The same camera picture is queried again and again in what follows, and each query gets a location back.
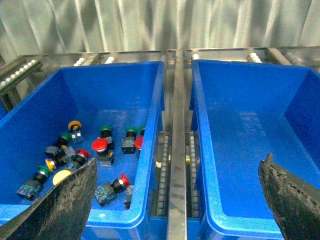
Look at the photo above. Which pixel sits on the yellow button lying left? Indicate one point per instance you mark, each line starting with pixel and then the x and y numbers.
pixel 57 161

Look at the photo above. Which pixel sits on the red mushroom button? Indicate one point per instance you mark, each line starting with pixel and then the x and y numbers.
pixel 105 155

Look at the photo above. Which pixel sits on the red button near wall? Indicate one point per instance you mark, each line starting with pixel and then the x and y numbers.
pixel 138 146

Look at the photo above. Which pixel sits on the green button near left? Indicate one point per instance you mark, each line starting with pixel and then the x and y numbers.
pixel 32 188

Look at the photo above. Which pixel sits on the green button far left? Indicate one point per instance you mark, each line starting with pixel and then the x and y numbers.
pixel 63 140

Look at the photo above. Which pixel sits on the green button at wall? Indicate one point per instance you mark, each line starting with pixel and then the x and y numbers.
pixel 142 130

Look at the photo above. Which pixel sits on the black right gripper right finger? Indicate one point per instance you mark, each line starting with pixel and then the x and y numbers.
pixel 294 203

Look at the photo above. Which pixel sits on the empty blue bin right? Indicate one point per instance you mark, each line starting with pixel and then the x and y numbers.
pixel 241 112

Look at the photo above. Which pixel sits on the large yellow mushroom button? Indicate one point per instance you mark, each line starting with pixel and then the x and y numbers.
pixel 60 176

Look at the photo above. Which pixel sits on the red button small left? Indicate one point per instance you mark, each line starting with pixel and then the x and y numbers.
pixel 78 160

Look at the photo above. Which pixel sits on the green button right far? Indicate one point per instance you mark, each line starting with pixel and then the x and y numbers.
pixel 128 142

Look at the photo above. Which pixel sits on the yellow button upright far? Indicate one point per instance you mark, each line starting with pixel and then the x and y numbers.
pixel 74 128

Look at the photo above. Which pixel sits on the metal rack frame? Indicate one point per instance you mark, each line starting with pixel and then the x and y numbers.
pixel 176 198

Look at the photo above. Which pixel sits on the green button centre far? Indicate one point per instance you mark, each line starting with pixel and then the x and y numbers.
pixel 106 133

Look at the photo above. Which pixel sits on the red button lying near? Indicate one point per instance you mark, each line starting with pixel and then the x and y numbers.
pixel 107 192

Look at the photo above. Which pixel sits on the blue bin with buttons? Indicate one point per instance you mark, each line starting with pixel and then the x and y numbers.
pixel 119 95

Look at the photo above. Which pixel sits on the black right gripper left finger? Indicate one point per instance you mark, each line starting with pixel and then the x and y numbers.
pixel 61 214

